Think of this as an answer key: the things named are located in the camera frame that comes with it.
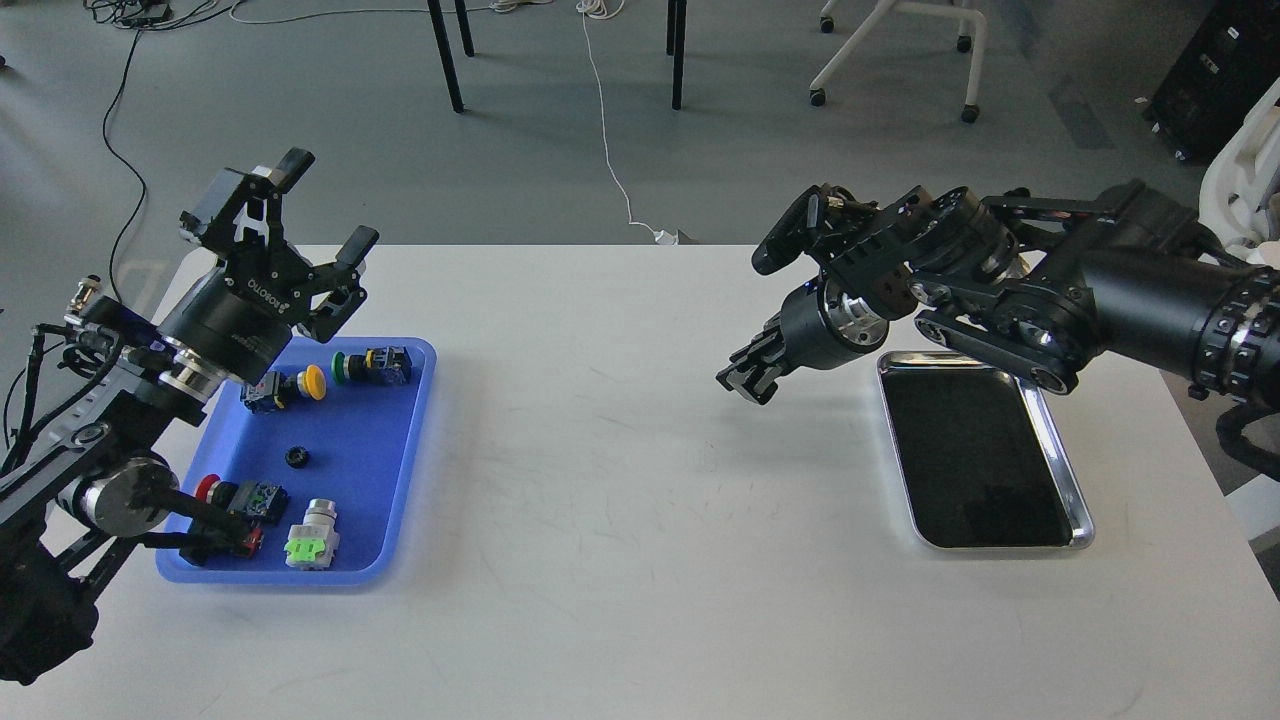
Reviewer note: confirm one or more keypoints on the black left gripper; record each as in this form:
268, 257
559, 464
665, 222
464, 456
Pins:
241, 314

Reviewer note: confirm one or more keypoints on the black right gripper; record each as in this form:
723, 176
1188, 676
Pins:
819, 327

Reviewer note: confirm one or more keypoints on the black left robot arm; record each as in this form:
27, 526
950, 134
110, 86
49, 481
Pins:
82, 484

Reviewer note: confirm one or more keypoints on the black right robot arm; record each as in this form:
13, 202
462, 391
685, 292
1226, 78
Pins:
1036, 287

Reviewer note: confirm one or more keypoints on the blue plastic tray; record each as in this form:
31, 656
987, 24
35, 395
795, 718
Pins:
362, 440

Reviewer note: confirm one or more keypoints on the silver metal tray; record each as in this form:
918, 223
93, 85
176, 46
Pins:
981, 459

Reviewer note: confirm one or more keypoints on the white chair at right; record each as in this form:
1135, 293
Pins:
1239, 195

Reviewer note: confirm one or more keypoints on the black cabinet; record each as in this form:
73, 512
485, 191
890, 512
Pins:
1219, 76

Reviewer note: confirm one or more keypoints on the yellow push button switch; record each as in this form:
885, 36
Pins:
277, 391

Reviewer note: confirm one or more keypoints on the green push button switch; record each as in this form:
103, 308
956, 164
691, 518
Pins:
375, 366

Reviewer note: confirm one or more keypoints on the red push button switch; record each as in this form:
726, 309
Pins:
258, 502

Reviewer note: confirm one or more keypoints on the black red switch block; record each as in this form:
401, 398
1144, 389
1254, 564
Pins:
206, 542

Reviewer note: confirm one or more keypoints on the grey switch with green block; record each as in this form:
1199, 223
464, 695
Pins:
313, 544

